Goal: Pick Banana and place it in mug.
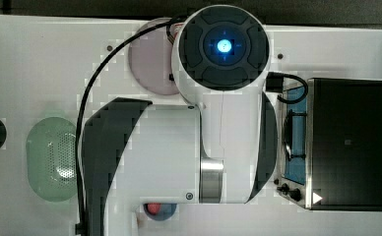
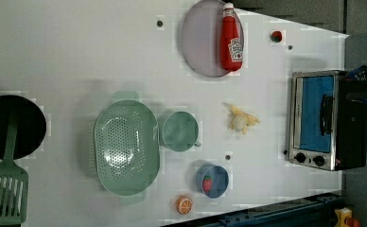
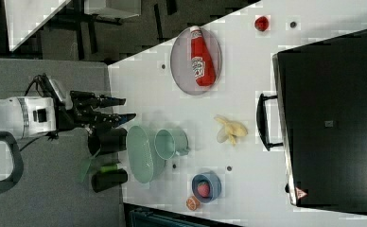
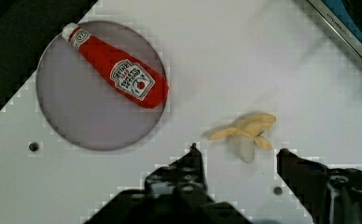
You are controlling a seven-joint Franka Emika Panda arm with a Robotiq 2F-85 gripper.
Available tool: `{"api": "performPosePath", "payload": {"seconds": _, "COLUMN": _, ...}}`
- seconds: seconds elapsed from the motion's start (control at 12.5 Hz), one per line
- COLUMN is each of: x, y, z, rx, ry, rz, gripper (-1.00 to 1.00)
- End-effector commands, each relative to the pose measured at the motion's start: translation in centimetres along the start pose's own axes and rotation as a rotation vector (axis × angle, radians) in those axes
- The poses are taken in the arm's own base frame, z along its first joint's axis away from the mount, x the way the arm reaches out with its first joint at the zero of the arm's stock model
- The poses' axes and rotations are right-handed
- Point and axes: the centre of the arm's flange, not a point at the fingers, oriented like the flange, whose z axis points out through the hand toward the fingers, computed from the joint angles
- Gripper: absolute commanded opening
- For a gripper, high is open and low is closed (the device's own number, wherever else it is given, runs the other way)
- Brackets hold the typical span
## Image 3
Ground toy orange slice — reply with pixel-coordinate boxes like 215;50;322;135
186;196;201;211

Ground green oval colander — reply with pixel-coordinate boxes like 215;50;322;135
127;126;166;183

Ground toy strawberry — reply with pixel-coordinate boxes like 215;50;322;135
197;182;210;198

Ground black toaster oven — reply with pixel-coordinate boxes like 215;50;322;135
272;29;367;215

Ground white side table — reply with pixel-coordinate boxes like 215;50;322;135
3;0;72;52

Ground blue bowl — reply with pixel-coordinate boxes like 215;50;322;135
191;171;222;203

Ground peeled yellow toy banana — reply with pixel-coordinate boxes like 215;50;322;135
214;115;248;146

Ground red ketchup bottle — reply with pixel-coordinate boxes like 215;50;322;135
190;26;216;87

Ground black cylinder upper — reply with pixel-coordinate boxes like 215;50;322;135
88;128;128;155

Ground black cylinder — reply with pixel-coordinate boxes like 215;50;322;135
91;169;128;193
88;128;128;155

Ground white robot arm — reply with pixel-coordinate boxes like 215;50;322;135
0;91;135;140

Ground grey round plate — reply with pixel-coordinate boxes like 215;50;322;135
170;27;222;96

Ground green plastic utensil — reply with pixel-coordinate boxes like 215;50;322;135
77;148;121;183

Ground green mug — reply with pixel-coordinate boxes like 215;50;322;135
154;129;189;160

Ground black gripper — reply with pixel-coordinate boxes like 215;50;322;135
56;91;136;131

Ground black cylinder lower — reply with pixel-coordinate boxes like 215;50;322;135
91;169;128;193

